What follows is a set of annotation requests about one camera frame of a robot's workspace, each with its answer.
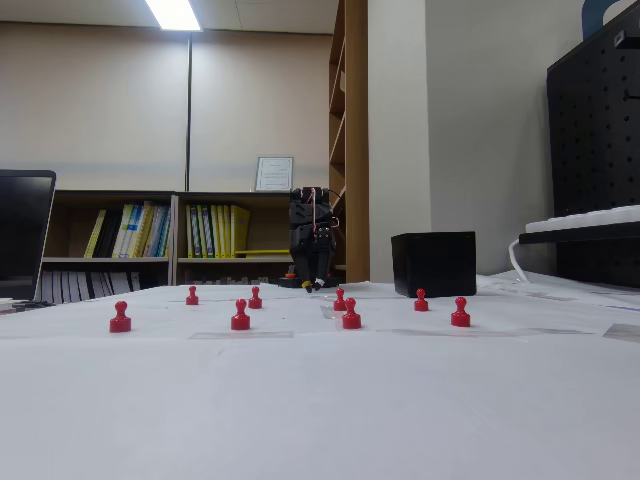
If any black open box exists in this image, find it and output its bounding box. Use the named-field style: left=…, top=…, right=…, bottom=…
left=390, top=230, right=478, bottom=299

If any framed white certificate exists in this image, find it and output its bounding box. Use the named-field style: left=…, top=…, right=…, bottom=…
left=254, top=156, right=295, bottom=193

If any slim yellow book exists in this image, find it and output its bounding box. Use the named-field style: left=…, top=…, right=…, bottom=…
left=83, top=209, right=107, bottom=259

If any black shelf rail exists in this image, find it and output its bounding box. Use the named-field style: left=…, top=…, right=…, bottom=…
left=518, top=222, right=640, bottom=246

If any ceiling light panel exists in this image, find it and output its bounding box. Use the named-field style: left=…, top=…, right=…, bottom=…
left=144, top=0, right=205, bottom=33

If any laptop with dark screen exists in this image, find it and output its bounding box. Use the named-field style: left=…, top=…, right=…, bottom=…
left=0, top=169, right=57, bottom=303

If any black book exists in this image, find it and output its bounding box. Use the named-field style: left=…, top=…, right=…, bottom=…
left=94, top=209, right=124, bottom=259

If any low wooden bookshelf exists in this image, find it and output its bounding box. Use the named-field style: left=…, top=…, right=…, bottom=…
left=172, top=191, right=296, bottom=286
left=42, top=189, right=177, bottom=304

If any white power cable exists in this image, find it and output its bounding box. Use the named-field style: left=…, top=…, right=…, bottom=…
left=508, top=238, right=531, bottom=284

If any black pegboard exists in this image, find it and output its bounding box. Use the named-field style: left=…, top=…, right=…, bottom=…
left=546, top=9, right=640, bottom=290

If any yellow green book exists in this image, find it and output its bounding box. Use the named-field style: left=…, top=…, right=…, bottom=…
left=130, top=201, right=154, bottom=259

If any wide yellow binder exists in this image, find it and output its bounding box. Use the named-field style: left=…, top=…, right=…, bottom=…
left=229, top=204, right=251, bottom=259

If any white paper table cover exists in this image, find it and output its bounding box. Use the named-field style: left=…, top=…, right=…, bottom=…
left=0, top=280, right=640, bottom=480

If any white power strip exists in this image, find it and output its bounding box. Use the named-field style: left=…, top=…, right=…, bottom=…
left=524, top=203, right=640, bottom=235

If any blue chair back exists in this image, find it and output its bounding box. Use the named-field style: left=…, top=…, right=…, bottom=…
left=581, top=0, right=636, bottom=41

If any black vertical pole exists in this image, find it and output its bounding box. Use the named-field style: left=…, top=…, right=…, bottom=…
left=183, top=29, right=194, bottom=192

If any white and yellow book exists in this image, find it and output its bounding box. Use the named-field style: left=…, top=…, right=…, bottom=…
left=112, top=203, right=135, bottom=259

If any tall wooden bookshelf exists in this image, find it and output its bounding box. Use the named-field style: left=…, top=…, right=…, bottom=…
left=328, top=0, right=370, bottom=284

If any light blue book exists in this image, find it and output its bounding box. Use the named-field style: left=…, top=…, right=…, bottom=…
left=149, top=204, right=172, bottom=259

